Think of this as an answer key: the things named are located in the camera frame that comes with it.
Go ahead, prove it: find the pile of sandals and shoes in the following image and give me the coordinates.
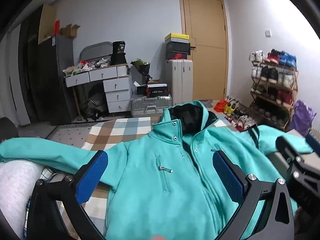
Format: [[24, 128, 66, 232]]
[[224, 96, 258, 132]]

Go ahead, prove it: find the red and black shoe box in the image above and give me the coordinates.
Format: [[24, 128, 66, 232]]
[[166, 51, 190, 60]]

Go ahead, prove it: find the white desk with drawers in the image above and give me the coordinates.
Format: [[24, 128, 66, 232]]
[[64, 64, 132, 114]]

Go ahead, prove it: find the small open cardboard box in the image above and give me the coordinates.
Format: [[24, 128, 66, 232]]
[[59, 24, 80, 39]]

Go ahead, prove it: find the black paper bag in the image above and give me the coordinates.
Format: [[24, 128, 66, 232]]
[[111, 41, 128, 65]]

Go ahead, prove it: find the grey chair back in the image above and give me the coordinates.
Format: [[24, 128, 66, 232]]
[[79, 42, 113, 65]]

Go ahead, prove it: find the purple bag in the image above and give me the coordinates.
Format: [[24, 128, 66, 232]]
[[287, 100, 317, 137]]

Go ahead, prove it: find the wooden shoe rack with shoes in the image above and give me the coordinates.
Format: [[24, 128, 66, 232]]
[[249, 49, 298, 120]]

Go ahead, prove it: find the black wardrobe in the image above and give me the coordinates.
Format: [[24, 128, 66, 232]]
[[17, 5, 45, 125], [37, 34, 78, 125]]

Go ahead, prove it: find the white dotted mat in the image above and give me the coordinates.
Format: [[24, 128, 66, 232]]
[[46, 126, 92, 145]]

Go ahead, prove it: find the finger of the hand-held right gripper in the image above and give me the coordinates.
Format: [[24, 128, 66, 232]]
[[275, 136, 320, 181]]

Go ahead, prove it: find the pile of paper clutter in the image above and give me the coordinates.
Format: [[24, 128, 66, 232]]
[[62, 57, 112, 77]]

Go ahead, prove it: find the black box with red stripe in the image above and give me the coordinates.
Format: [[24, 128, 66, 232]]
[[146, 83, 170, 97]]

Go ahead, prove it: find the dark wrapped flower bouquet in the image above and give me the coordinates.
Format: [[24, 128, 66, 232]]
[[130, 58, 153, 83]]

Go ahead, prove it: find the silver suitcase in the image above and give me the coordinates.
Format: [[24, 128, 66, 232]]
[[130, 94, 173, 117]]

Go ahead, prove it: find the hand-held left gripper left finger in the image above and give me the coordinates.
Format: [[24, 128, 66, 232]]
[[26, 150, 109, 240]]

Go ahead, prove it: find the tan wooden door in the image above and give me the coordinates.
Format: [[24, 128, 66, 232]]
[[179, 0, 229, 100]]

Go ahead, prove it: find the red plastic bag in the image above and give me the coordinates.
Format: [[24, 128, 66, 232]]
[[213, 99, 228, 112]]

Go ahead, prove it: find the black backpack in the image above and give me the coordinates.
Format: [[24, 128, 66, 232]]
[[80, 84, 108, 120]]

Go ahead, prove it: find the yellow shoe box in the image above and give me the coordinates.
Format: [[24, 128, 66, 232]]
[[165, 32, 190, 43]]

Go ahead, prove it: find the teal zip jacket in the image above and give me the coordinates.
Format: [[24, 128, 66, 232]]
[[0, 100, 314, 240]]

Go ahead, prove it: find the large flat cardboard box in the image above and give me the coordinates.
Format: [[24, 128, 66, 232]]
[[38, 4, 57, 44]]

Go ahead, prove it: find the checked bed sheet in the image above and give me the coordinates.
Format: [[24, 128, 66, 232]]
[[40, 115, 237, 230]]

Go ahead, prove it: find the open black box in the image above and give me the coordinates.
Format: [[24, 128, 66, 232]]
[[133, 81, 148, 95]]

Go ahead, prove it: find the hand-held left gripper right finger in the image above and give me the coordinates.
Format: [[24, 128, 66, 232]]
[[212, 149, 295, 240]]

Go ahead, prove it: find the dark rounded object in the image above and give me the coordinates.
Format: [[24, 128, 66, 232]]
[[0, 117, 18, 142]]

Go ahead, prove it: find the white upright suitcase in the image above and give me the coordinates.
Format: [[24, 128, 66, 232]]
[[164, 59, 193, 107]]

